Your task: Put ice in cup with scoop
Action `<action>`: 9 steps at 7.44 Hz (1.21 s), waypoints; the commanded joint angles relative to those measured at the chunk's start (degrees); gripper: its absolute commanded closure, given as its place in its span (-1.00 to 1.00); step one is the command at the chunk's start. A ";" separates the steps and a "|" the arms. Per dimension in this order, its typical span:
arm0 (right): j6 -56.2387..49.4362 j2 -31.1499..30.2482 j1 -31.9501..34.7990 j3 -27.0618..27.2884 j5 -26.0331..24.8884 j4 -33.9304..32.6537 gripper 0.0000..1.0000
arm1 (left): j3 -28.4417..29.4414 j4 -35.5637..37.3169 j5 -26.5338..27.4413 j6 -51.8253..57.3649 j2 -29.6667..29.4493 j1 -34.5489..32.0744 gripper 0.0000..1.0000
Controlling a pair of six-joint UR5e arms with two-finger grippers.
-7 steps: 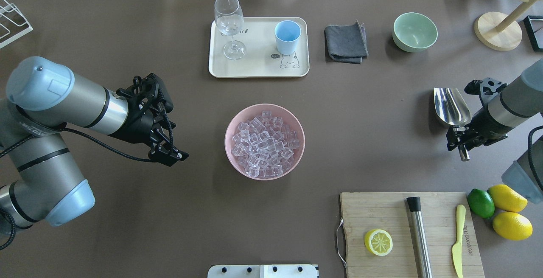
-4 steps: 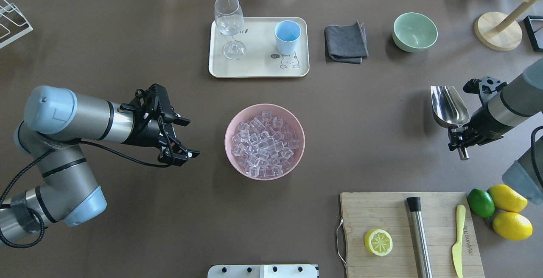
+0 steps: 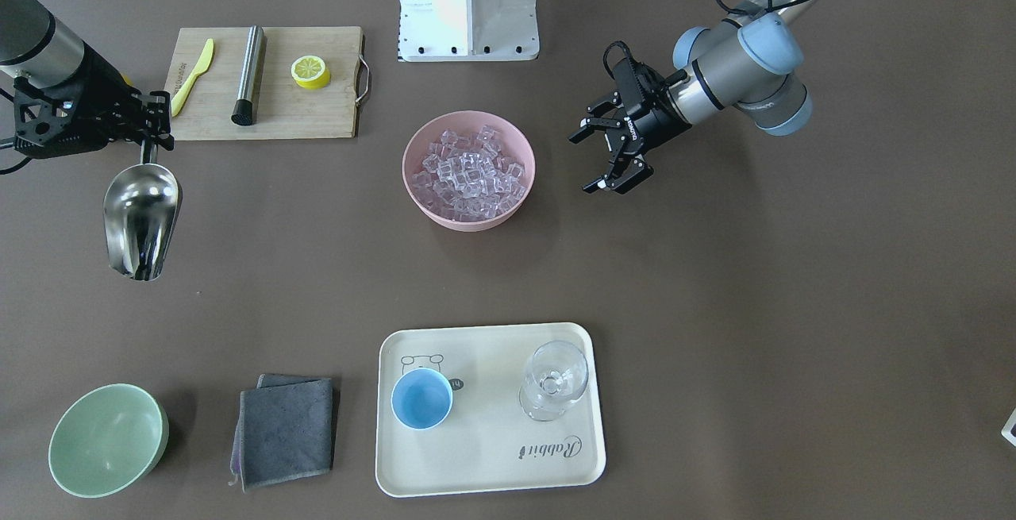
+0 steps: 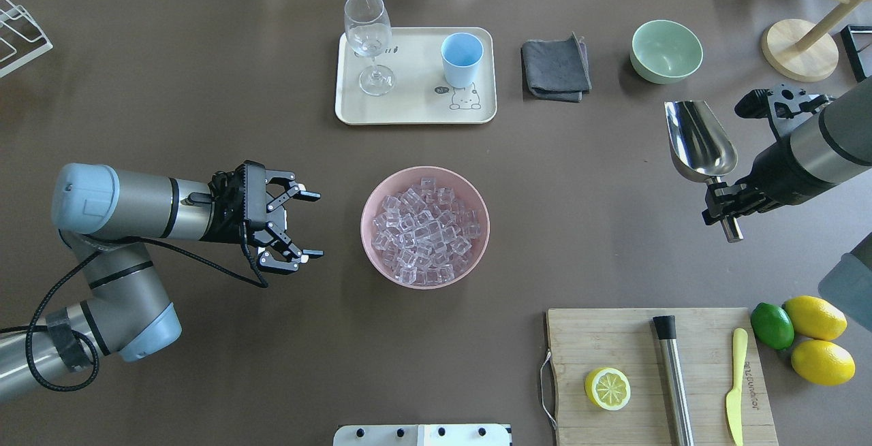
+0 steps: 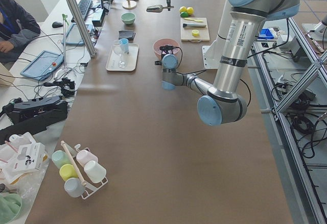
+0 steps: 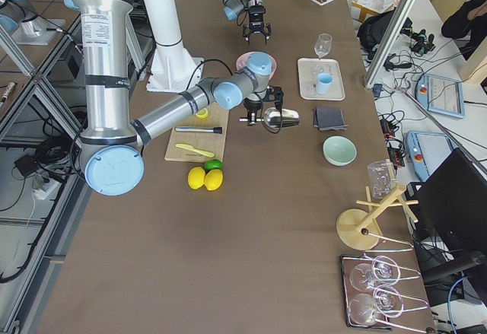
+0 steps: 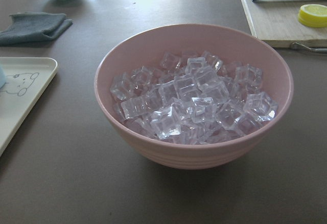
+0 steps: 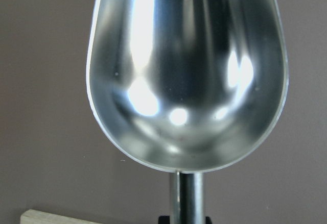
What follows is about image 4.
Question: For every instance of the black gripper bowl arm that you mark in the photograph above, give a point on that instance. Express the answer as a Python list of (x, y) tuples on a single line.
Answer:
[(275, 216)]

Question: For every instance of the black gripper scoop arm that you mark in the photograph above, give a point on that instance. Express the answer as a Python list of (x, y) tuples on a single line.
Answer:
[(772, 171)]

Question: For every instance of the steel ice scoop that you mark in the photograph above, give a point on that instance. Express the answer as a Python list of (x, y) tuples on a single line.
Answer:
[(704, 153)]

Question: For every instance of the pink bowl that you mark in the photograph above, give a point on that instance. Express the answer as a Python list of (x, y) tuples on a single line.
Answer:
[(425, 227)]

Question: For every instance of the silver robot arm with scoop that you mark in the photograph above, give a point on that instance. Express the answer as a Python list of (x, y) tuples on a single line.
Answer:
[(820, 142)]

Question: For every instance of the silver robot arm near bowl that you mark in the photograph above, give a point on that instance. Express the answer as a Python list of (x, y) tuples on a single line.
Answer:
[(113, 301)]

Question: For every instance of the pile of clear ice cubes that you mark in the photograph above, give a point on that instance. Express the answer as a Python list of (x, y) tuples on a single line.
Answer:
[(426, 229)]

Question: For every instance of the wooden cup tree stand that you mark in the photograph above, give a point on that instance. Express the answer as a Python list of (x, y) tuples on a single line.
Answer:
[(803, 50)]

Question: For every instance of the light blue cup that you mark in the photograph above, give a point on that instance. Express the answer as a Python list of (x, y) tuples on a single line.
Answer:
[(461, 54)]

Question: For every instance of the green lime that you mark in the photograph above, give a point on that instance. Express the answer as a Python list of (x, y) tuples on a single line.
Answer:
[(772, 326)]

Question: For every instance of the steel muddler black tip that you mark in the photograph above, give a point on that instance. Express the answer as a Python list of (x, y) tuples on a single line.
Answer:
[(665, 327)]

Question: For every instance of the green bowl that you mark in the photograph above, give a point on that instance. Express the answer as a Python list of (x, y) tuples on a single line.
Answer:
[(665, 52)]

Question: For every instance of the yellow lemon lower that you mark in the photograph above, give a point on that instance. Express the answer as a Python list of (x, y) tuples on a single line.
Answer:
[(823, 363)]

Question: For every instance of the cream serving tray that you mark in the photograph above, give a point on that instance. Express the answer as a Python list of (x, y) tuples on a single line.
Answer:
[(421, 95)]

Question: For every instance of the black glass holder tray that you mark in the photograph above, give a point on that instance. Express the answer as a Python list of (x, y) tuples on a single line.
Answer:
[(857, 44)]

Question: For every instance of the yellow plastic knife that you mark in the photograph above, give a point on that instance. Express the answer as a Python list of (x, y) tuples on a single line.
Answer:
[(734, 397)]

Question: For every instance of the wooden cutting board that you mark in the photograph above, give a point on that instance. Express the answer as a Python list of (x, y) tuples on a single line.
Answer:
[(583, 339)]

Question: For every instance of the clear wine glass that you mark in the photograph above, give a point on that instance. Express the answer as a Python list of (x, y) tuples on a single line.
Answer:
[(368, 33)]

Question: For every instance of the grey folded cloth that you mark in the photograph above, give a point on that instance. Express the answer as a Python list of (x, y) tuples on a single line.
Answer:
[(557, 69)]

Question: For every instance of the half lemon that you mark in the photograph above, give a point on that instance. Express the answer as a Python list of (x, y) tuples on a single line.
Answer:
[(608, 388)]

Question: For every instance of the white rack with cups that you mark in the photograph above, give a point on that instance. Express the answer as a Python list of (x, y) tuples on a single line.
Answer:
[(22, 38)]

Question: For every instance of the wrist camera mount scoop arm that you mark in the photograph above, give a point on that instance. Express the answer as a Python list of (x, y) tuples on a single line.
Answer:
[(785, 107)]

